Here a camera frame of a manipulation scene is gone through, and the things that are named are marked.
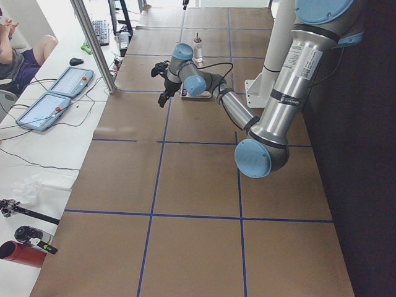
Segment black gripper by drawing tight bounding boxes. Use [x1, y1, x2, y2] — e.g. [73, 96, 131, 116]
[158, 70, 181, 108]

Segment clear sauce bottle with pourer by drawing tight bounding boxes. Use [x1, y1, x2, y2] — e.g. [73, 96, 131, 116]
[193, 32, 203, 62]

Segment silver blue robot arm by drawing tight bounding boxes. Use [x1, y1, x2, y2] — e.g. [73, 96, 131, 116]
[151, 1, 364, 178]

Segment silver digital kitchen scale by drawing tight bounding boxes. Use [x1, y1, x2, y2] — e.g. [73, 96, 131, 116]
[179, 84, 212, 101]

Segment white power adapter box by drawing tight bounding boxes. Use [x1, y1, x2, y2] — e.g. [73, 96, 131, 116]
[118, 32, 130, 57]

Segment upper blue teach pendant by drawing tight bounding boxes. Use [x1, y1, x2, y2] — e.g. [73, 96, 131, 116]
[48, 66, 94, 98]

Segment blue teach pendant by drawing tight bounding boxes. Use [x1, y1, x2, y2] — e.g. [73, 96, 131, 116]
[48, 66, 94, 98]
[15, 92, 71, 132]

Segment green plastic clamp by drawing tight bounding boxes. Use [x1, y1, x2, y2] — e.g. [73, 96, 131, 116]
[80, 43, 92, 55]

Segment black keyboard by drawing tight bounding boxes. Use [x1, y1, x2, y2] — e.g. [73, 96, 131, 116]
[92, 20, 110, 46]

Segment black computer mouse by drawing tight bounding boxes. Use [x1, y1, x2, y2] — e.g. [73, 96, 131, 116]
[69, 58, 84, 66]

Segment lower blue teach pendant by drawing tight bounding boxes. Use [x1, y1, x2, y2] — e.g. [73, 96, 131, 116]
[15, 92, 71, 132]

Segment seated person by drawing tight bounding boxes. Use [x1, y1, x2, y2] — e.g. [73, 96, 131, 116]
[1, 19, 58, 97]

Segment crumpled white plastic wrap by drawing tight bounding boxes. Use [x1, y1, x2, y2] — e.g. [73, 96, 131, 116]
[10, 174, 43, 206]

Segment black tripod rod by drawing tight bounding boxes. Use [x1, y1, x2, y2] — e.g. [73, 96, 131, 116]
[1, 199, 60, 225]

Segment red cylinder tube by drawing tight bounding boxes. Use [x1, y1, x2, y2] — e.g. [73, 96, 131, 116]
[1, 241, 46, 268]

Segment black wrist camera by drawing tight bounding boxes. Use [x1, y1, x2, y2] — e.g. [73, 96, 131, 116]
[151, 60, 170, 78]

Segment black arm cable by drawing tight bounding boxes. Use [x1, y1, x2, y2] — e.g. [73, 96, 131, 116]
[197, 62, 235, 93]

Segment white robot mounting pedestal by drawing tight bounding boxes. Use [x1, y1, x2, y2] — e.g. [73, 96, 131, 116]
[245, 0, 296, 108]

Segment aluminium frame post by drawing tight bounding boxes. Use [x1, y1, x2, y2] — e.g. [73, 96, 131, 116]
[70, 0, 117, 94]

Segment black silver camera lens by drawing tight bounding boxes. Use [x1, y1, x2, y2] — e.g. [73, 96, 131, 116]
[14, 226, 58, 254]

